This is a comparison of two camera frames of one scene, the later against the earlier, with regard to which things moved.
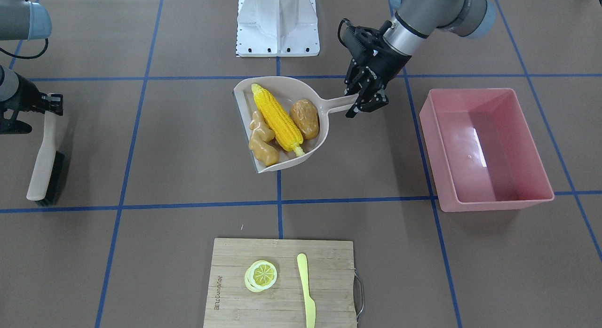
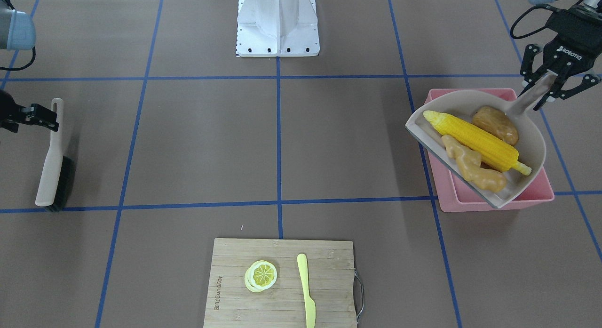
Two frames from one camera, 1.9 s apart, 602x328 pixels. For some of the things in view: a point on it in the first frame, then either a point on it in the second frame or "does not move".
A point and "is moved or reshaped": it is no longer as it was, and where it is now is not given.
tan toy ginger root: [260, 144] -> [469, 162]
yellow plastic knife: [310, 303] does not move
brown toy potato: [304, 113] -> [497, 123]
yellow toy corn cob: [287, 131] -> [493, 153]
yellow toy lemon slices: [260, 276] does not move
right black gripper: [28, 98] -> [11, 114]
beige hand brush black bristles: [46, 179] is moved or reshaped
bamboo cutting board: [331, 276] does not move
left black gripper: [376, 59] -> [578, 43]
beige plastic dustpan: [283, 120] -> [462, 104]
